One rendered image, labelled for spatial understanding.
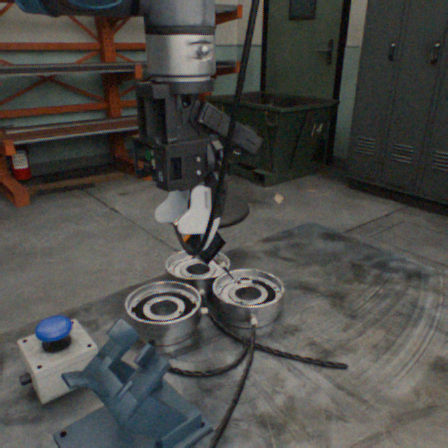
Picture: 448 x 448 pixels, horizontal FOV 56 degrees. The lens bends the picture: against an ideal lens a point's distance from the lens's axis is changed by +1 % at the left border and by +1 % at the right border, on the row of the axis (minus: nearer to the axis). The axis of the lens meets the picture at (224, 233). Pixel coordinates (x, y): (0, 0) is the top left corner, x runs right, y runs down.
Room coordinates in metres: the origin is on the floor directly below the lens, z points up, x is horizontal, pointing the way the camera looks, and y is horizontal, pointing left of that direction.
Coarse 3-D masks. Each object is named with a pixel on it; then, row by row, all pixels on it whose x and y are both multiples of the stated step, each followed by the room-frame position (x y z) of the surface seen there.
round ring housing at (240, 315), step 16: (240, 272) 0.58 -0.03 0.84; (256, 272) 0.58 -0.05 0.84; (240, 288) 0.55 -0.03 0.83; (256, 288) 0.55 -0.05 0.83; (224, 304) 0.49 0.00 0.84; (240, 304) 0.51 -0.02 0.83; (272, 304) 0.49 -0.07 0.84; (224, 320) 0.50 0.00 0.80; (240, 320) 0.48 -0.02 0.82; (256, 320) 0.48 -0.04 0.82; (272, 320) 0.50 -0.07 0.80
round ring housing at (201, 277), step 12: (180, 252) 0.64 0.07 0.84; (168, 264) 0.61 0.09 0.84; (192, 264) 0.62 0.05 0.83; (204, 264) 0.62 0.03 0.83; (228, 264) 0.60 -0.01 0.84; (168, 276) 0.58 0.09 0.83; (180, 276) 0.56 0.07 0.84; (192, 276) 0.58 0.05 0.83; (204, 276) 0.58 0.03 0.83; (216, 276) 0.56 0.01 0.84; (204, 288) 0.55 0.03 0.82
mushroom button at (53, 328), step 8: (48, 320) 0.40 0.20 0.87; (56, 320) 0.40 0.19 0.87; (64, 320) 0.40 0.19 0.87; (40, 328) 0.39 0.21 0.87; (48, 328) 0.39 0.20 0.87; (56, 328) 0.39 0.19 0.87; (64, 328) 0.39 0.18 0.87; (40, 336) 0.38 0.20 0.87; (48, 336) 0.38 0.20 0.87; (56, 336) 0.38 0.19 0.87; (64, 336) 0.39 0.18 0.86
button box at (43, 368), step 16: (32, 336) 0.41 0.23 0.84; (80, 336) 0.41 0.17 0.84; (32, 352) 0.38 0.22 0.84; (48, 352) 0.38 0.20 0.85; (64, 352) 0.38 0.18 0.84; (80, 352) 0.38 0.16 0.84; (96, 352) 0.39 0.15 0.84; (32, 368) 0.36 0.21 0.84; (48, 368) 0.36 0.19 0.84; (64, 368) 0.37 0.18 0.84; (80, 368) 0.38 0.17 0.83; (32, 384) 0.38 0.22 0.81; (48, 384) 0.36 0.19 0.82; (64, 384) 0.37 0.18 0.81; (48, 400) 0.35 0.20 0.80
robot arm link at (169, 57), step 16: (160, 48) 0.47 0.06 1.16; (176, 48) 0.46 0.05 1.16; (192, 48) 0.47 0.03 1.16; (208, 48) 0.48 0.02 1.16; (160, 64) 0.47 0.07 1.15; (176, 64) 0.46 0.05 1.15; (192, 64) 0.47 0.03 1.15; (208, 64) 0.48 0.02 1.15; (160, 80) 0.48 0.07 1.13; (176, 80) 0.47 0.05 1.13; (192, 80) 0.47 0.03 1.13
